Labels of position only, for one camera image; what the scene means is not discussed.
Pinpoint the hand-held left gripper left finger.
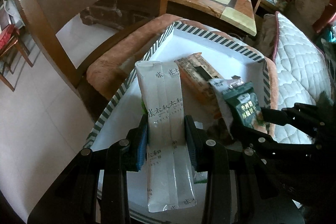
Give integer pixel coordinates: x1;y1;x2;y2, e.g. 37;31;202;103
28;114;149;224

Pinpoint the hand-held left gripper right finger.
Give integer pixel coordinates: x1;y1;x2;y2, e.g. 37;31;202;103
184;115;289;224

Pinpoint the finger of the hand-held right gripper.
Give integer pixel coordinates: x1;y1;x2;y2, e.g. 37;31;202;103
260;103;327;136
230;119;324;160

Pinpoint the dark green snack packet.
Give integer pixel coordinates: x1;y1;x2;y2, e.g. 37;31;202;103
209;76;265;143

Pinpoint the white long snack packet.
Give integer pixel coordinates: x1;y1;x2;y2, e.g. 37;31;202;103
135;61;197;213

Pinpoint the green white striped box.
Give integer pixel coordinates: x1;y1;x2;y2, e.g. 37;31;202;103
83;21;271;224

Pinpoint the brown patterned snack packet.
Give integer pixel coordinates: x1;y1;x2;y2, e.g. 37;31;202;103
206;119;234;147

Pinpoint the white quilted blanket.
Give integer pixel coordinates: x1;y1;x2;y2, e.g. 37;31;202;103
272;11;336;146

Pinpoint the orange snack packet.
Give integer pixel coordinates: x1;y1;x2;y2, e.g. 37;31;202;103
175;52;229;119

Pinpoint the beige pillow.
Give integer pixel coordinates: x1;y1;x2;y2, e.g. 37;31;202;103
259;13;279;60

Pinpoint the red wooden furniture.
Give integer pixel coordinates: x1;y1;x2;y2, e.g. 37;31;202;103
312;3;336;33

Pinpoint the wooden chair grey backrest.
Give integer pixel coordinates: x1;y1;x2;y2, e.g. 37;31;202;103
8;0;169;122

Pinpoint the wooden chair red seat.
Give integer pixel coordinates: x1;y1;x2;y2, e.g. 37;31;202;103
0;24;34;92

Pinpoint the white garment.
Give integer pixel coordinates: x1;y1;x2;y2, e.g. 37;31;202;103
0;0;25;29

